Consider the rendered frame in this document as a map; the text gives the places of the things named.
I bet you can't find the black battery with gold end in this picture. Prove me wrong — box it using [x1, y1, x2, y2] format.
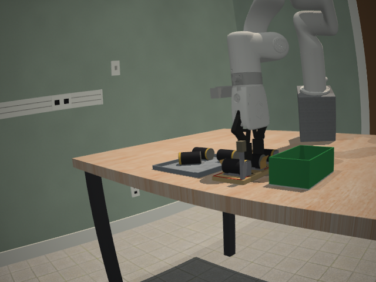
[221, 158, 240, 174]
[216, 149, 239, 161]
[178, 151, 202, 165]
[264, 149, 277, 157]
[192, 147, 214, 160]
[251, 153, 265, 169]

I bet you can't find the tan battery holder board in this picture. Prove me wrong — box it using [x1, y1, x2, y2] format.
[212, 140, 269, 185]

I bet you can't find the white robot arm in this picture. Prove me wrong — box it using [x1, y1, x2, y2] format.
[210, 0, 338, 99]

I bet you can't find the green open-top box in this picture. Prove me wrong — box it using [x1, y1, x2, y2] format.
[268, 145, 334, 190]

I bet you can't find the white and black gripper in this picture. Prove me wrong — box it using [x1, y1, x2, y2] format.
[231, 84, 270, 160]

